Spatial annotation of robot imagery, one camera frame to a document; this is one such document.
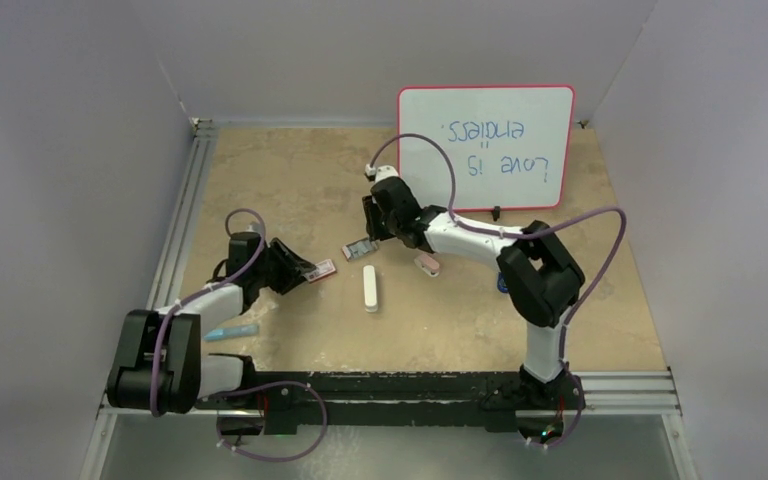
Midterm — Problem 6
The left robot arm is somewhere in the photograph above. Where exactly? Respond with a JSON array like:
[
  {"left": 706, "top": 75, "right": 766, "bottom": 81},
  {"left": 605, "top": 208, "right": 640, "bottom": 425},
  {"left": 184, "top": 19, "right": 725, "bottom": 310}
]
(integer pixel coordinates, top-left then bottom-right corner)
[{"left": 105, "top": 231, "right": 316, "bottom": 417}]

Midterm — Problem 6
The front aluminium rail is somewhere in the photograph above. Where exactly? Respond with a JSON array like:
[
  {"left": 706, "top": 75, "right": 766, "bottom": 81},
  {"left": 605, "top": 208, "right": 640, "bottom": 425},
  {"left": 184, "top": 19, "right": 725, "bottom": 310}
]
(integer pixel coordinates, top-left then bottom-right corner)
[{"left": 95, "top": 370, "right": 683, "bottom": 417}]

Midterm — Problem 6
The left aluminium rail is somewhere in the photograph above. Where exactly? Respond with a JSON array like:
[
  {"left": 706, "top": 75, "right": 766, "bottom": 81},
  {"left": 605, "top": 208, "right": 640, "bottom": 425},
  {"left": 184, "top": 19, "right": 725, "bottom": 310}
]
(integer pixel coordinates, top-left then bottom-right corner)
[{"left": 146, "top": 119, "right": 220, "bottom": 309}]

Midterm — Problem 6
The pink white eraser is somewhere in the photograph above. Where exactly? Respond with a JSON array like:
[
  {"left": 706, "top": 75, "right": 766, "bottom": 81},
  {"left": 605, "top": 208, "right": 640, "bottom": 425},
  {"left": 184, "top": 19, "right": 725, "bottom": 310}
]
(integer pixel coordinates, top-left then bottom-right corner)
[{"left": 414, "top": 253, "right": 441, "bottom": 277}]

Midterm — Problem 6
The purple cable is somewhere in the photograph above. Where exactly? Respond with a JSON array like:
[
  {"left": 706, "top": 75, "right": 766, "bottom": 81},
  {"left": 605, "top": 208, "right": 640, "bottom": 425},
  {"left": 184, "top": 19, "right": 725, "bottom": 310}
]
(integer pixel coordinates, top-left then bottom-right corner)
[
  {"left": 148, "top": 208, "right": 330, "bottom": 464},
  {"left": 367, "top": 133, "right": 628, "bottom": 450}
]

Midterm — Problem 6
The aluminium rail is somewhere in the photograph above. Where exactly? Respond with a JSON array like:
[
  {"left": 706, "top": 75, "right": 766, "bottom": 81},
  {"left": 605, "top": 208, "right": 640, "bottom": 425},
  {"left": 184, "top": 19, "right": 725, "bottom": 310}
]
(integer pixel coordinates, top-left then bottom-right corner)
[
  {"left": 146, "top": 119, "right": 220, "bottom": 309},
  {"left": 95, "top": 370, "right": 683, "bottom": 417}
]

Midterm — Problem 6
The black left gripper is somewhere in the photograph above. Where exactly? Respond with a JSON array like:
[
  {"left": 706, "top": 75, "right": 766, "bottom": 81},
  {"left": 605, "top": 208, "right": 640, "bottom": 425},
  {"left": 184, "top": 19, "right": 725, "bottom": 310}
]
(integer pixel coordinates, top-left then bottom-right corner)
[{"left": 251, "top": 239, "right": 313, "bottom": 294}]

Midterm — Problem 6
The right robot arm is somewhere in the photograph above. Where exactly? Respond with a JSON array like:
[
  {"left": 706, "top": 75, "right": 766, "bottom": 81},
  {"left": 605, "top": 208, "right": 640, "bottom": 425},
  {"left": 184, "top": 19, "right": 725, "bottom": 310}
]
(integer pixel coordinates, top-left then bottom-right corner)
[{"left": 363, "top": 166, "right": 585, "bottom": 407}]

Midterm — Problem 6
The pink framed whiteboard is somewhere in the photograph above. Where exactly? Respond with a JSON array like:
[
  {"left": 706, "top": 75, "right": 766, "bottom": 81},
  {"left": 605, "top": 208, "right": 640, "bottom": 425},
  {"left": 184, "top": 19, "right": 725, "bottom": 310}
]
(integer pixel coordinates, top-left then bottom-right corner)
[{"left": 397, "top": 85, "right": 576, "bottom": 211}]

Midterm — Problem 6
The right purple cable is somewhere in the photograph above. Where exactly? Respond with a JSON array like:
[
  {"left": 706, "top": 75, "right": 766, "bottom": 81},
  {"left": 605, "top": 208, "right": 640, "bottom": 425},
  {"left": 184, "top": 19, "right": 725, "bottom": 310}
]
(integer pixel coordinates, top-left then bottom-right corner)
[{"left": 367, "top": 133, "right": 628, "bottom": 450}]

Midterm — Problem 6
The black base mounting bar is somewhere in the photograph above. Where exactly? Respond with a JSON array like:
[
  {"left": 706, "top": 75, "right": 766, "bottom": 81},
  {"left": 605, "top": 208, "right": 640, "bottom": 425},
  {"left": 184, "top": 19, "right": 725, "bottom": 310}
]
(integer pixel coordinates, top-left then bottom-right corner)
[{"left": 195, "top": 370, "right": 586, "bottom": 438}]

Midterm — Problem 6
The light blue marker pen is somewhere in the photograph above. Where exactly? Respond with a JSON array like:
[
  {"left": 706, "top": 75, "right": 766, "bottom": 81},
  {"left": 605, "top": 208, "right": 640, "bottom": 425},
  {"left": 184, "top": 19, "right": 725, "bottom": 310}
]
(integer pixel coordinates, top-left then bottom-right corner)
[{"left": 203, "top": 324, "right": 259, "bottom": 342}]

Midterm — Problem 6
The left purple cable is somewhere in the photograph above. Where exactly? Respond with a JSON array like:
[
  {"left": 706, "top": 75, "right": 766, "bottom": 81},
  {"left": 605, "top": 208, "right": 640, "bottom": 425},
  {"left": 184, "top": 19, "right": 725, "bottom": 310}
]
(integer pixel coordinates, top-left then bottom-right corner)
[{"left": 148, "top": 208, "right": 330, "bottom": 464}]

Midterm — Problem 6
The blue lighter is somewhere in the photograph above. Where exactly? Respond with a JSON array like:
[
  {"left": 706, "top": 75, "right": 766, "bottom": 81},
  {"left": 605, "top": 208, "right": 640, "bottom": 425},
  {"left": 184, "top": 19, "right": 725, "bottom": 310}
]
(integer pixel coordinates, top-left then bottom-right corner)
[{"left": 496, "top": 273, "right": 509, "bottom": 294}]

